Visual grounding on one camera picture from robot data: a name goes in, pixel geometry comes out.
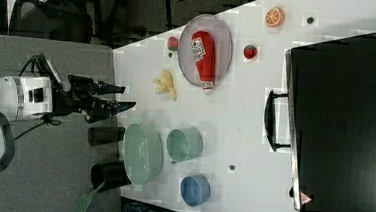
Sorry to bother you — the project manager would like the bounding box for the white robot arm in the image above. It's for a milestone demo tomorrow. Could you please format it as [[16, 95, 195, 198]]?
[[0, 76, 136, 172]]

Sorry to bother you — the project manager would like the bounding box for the black office chair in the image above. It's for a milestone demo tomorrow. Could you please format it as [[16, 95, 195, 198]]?
[[9, 0, 93, 44]]

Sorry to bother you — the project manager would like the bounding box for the green spatula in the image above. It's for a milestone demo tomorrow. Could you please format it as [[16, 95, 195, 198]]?
[[71, 182, 104, 212]]

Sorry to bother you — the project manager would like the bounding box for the grey round plate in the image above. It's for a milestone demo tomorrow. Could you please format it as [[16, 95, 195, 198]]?
[[178, 15, 233, 89]]

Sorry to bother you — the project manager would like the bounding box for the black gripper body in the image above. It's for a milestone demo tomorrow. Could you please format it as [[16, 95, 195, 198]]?
[[52, 75, 111, 123]]

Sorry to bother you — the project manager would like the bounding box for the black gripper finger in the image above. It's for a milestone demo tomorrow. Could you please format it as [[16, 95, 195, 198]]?
[[97, 83, 125, 95], [109, 101, 136, 116]]

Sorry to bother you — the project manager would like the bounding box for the black toaster oven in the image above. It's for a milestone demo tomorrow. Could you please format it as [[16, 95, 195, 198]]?
[[282, 32, 376, 212]]

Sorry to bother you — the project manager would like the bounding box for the large black cup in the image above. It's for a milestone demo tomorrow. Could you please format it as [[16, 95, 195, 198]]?
[[91, 160, 131, 192]]

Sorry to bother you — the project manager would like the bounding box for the orange slice toy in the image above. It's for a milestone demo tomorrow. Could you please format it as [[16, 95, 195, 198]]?
[[265, 7, 286, 28]]

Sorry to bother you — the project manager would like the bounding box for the green mug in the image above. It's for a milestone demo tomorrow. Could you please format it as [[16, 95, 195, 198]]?
[[166, 128, 204, 163]]

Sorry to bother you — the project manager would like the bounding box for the small black cup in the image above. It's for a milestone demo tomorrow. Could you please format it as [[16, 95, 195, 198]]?
[[87, 126, 125, 147]]

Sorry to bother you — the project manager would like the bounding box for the blue cup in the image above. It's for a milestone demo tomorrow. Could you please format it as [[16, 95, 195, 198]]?
[[180, 174, 210, 207]]

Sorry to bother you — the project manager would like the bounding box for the red ketchup bottle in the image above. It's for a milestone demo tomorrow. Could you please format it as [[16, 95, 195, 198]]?
[[191, 31, 216, 93]]

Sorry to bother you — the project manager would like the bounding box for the peeled banana toy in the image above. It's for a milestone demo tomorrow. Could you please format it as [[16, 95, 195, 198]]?
[[154, 69, 177, 101]]

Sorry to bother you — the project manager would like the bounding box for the green perforated colander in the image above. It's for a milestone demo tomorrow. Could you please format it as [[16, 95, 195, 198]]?
[[124, 123, 163, 186]]

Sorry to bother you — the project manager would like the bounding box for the red green strawberry toy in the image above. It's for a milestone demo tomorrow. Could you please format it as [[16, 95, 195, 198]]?
[[167, 37, 179, 52]]

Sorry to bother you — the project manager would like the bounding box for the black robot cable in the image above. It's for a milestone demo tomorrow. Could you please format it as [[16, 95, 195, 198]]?
[[12, 52, 67, 144]]

